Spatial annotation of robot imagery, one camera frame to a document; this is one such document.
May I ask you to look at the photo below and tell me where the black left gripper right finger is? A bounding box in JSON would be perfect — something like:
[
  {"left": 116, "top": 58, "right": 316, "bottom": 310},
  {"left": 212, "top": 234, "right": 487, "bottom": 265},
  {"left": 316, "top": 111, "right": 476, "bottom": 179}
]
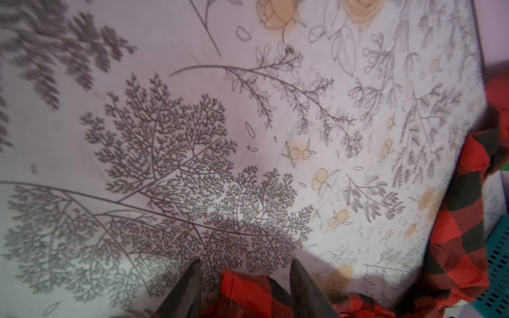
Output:
[{"left": 290, "top": 258, "right": 340, "bottom": 318}]

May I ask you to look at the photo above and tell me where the red black plaid shirt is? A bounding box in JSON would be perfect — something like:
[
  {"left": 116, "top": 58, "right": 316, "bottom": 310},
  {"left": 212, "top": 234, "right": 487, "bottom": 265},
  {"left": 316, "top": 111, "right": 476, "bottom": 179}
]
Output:
[{"left": 203, "top": 70, "right": 508, "bottom": 317}]

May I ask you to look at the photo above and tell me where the teal plastic laundry basket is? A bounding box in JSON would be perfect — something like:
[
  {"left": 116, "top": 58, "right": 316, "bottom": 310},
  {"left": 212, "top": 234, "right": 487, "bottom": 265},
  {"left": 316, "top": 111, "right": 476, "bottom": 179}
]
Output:
[{"left": 471, "top": 215, "right": 509, "bottom": 318}]

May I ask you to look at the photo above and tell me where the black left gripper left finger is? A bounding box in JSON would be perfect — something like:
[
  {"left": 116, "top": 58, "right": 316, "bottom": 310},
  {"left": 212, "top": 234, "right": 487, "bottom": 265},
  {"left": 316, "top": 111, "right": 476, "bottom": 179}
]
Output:
[{"left": 153, "top": 259, "right": 201, "bottom": 318}]

